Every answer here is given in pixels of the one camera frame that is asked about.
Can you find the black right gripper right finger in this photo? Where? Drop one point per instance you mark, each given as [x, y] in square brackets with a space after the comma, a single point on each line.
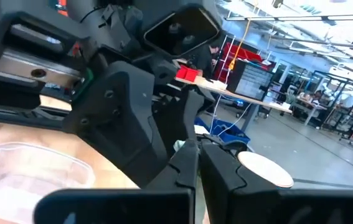
[257, 205]

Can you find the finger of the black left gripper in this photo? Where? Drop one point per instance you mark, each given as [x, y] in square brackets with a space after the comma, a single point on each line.
[123, 124]
[179, 118]

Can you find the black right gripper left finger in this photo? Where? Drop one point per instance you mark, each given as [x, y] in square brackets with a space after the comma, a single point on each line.
[117, 205]

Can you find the blue storage bin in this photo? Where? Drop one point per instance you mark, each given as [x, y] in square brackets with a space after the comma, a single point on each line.
[230, 132]
[201, 120]

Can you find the white paper sheet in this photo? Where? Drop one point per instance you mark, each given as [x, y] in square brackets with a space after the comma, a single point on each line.
[201, 129]

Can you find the blue cup with white top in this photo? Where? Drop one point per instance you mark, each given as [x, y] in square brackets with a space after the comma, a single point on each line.
[266, 169]

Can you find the small red bin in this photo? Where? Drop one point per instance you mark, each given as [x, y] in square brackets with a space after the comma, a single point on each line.
[191, 75]
[181, 72]

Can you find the person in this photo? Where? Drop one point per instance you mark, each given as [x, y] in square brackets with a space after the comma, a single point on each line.
[205, 60]
[314, 98]

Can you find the long wooden workbench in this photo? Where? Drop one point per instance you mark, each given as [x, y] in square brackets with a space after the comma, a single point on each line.
[241, 96]

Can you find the red bin rack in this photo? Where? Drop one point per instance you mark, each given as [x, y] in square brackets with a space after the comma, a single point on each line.
[241, 54]

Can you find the clear plastic container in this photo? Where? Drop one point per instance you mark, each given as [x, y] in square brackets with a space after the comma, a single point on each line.
[33, 174]

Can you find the ceiling light bar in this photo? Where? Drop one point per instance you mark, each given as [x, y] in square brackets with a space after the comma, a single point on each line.
[300, 17]

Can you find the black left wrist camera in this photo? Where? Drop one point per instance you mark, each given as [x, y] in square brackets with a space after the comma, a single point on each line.
[182, 31]

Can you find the black frame workstation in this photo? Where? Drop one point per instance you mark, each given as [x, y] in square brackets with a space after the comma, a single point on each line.
[341, 93]

